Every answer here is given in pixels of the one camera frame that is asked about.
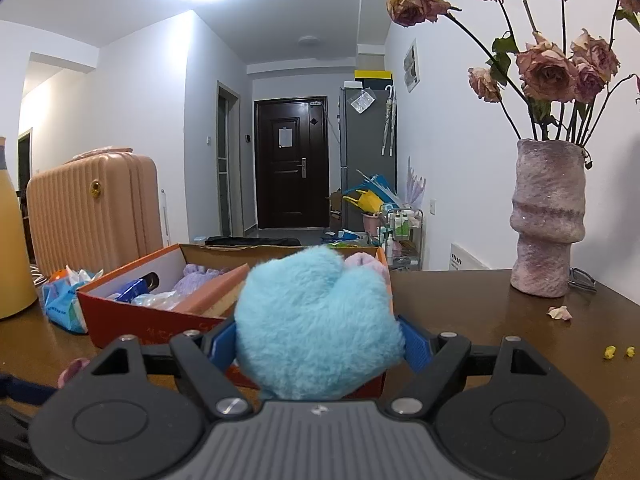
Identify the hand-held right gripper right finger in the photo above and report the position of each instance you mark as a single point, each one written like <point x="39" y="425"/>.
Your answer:
<point x="417" y="347"/>

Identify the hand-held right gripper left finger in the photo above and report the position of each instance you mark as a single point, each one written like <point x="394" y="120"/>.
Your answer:
<point x="220" y="345"/>

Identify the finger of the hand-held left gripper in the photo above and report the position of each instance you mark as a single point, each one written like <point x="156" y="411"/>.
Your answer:
<point x="25" y="389"/>

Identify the small pink soft item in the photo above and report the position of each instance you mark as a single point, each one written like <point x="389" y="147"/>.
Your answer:
<point x="74" y="372"/>

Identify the purple knit pouch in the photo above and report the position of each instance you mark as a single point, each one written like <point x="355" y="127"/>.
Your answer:
<point x="197" y="277"/>

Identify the cardboard box with orange trim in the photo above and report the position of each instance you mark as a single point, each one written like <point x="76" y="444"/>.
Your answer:
<point x="150" y="330"/>

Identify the clear plastic bag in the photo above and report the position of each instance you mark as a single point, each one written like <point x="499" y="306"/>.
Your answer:
<point x="160" y="300"/>

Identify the light blue fluffy plush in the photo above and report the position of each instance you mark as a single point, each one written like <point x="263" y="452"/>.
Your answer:
<point x="315" y="320"/>

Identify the pink fluffy cloth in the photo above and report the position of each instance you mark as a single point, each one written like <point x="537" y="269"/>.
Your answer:
<point x="365" y="262"/>

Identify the blue wet wipes pack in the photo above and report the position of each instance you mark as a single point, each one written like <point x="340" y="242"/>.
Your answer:
<point x="65" y="305"/>

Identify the dark blue pouch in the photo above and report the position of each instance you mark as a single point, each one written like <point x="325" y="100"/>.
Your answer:
<point x="132" y="290"/>

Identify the clear plastic bottle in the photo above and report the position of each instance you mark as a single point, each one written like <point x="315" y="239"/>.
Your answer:
<point x="200" y="240"/>

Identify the black bag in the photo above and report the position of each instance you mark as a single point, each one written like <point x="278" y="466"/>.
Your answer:
<point x="250" y="241"/>

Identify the orange fruit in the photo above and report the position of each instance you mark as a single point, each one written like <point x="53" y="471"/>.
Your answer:
<point x="59" y="276"/>

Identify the green printed bag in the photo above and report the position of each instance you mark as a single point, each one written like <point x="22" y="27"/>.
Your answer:
<point x="350" y="245"/>

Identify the metal rolling cart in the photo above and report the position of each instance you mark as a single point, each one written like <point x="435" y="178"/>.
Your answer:
<point x="400" y="225"/>

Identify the pink bucket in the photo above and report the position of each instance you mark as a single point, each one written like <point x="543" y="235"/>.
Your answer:
<point x="371" y="222"/>

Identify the blue flat box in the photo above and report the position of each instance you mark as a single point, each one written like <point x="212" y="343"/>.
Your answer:
<point x="345" y="235"/>

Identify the fallen rose petal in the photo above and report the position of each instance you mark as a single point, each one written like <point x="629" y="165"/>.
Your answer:
<point x="560" y="313"/>

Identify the yellow jug with grey band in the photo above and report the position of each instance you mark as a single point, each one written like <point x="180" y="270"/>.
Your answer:
<point x="12" y="240"/>

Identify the open cardboard box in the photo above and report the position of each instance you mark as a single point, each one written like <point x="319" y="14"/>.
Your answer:
<point x="336" y="210"/>

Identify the purple wing decoration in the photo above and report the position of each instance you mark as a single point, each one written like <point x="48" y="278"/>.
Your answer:
<point x="415" y="185"/>

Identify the blue folders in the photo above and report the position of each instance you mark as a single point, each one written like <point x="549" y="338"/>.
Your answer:
<point x="382" y="185"/>

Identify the dark brown entrance door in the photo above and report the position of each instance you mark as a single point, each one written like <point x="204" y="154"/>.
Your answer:
<point x="280" y="185"/>

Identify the thin-framed eyeglasses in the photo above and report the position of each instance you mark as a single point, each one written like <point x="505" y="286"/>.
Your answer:
<point x="582" y="280"/>

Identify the pink textured vase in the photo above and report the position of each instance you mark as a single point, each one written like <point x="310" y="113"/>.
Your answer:
<point x="547" y="220"/>

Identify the pink ribbed suitcase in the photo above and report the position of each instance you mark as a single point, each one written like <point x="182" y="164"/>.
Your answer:
<point x="90" y="215"/>

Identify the grey interior door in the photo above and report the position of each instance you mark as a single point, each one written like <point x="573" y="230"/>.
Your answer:
<point x="227" y="160"/>

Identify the grey refrigerator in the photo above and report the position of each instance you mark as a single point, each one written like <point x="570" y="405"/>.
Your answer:
<point x="362" y="160"/>

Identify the white folded umbrella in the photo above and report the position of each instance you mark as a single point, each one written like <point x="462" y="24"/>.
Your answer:
<point x="392" y="120"/>
<point x="385" y="120"/>

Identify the clear bag on refrigerator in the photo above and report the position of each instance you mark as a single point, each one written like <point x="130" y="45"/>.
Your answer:
<point x="361" y="101"/>

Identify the yellow and black box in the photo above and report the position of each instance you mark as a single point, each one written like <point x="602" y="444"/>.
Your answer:
<point x="372" y="75"/>

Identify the bunch of dried roses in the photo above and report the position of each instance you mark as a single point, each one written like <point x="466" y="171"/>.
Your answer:
<point x="545" y="67"/>

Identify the round ceiling lamp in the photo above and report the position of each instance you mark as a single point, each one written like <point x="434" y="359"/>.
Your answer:
<point x="309" y="40"/>

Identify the wall electrical panel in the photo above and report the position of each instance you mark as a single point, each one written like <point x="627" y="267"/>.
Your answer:
<point x="411" y="65"/>

